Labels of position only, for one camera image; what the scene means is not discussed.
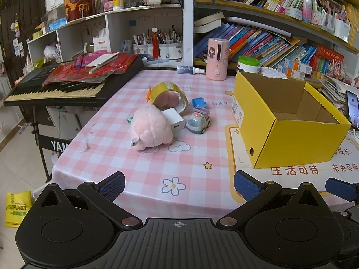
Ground black electronic keyboard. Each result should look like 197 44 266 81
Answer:
3 54 145 107

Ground red boxed book set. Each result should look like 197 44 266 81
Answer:
309 45 344 75

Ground fortune god printed box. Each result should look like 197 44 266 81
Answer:
63 0 96 21

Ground row of colourful books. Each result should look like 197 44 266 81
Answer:
193 22 317 70

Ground white cabinet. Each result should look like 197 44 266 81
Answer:
48 106 93 141

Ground yellow tape roll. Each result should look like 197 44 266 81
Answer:
146 82 189 116

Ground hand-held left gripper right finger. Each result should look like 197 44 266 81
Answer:
215 170 334 229

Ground red plastic bags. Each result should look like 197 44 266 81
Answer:
42 52 138 86

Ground white jar green lid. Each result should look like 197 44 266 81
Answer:
236 56 261 75

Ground white charger block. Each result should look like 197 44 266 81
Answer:
161 108 186 131

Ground white pen organizer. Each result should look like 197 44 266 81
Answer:
311 0 351 42

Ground pink plush toy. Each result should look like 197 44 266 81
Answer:
131 106 175 153

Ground black keyboard stand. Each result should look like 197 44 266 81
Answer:
30 106 73 182

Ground pastel spray bottle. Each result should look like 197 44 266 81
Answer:
302 0 312 23

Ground blue tissue pack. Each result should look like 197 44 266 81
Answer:
48 18 68 31

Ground white orange printed desk mat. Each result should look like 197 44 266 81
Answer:
224 123 359 206

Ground wooden bookshelf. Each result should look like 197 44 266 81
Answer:
193 0 359 90

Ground pink humidifier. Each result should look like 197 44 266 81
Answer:
206 37 230 81

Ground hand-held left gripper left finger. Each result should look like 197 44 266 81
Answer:
33 172 143 230

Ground white quilted purse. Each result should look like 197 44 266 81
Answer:
259 67 288 79

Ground grey toy car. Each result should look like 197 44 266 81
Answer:
186 111 211 134

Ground yellow shopping bag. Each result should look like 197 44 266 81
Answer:
6 190 32 228

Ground smartphone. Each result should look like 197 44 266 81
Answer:
345 90 359 128

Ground white carton red label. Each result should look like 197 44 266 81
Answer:
93 28 111 52

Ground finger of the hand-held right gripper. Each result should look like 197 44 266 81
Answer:
325 177 359 210

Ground dark blue spray bottle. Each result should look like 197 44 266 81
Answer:
177 65 206 74

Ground white booklet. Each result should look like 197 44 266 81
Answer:
85 52 120 68

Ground blue crinkled packet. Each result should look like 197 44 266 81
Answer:
192 97 209 110

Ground yellow cardboard box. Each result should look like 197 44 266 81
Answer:
233 71 352 169

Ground pile of papers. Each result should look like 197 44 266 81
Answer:
320 76 348 113

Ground pale blue desk tray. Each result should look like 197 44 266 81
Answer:
142 57 183 67

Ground white desktop shelf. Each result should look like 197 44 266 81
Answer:
26 0 195 68

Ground grey rolled sheet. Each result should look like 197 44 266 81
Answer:
224 17 292 37

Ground red tassel doll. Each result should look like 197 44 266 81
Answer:
151 28 159 59

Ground white plastic bag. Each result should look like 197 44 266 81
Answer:
43 43 62 62

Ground dark wooden door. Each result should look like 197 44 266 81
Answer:
0 0 47 90

